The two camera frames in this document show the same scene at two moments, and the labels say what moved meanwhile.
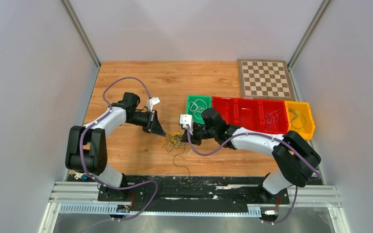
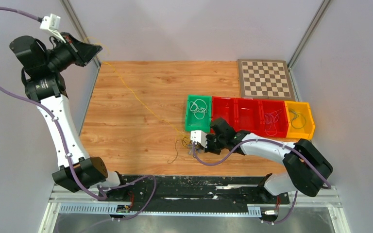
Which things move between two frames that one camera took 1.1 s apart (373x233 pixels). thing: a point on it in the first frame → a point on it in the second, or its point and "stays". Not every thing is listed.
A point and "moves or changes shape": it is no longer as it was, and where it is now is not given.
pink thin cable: (271, 118) stays
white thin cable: (197, 107) stays
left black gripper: (153, 125) → (81, 53)
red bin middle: (248, 114) stays
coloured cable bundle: (175, 139) moves or changes shape
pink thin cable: (272, 118) stays
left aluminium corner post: (72, 15) stays
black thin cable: (181, 166) moves or changes shape
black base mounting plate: (198, 190) stays
